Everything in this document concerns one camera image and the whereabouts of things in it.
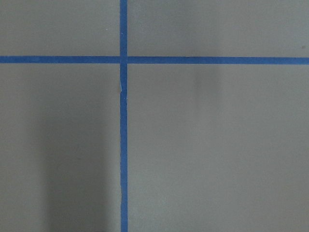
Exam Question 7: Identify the brown paper table cover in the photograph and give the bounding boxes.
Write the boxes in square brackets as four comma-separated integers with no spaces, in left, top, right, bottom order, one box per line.
[0,0,309,232]

